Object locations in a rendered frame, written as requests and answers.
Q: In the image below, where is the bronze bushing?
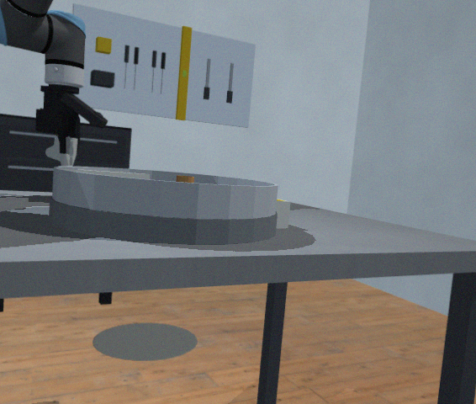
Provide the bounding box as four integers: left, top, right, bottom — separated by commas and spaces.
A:
176, 175, 194, 183

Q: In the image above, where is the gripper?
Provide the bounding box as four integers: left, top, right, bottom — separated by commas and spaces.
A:
35, 84, 81, 167

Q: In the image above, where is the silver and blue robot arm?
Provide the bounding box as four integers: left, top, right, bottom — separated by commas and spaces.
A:
0, 0, 108, 128

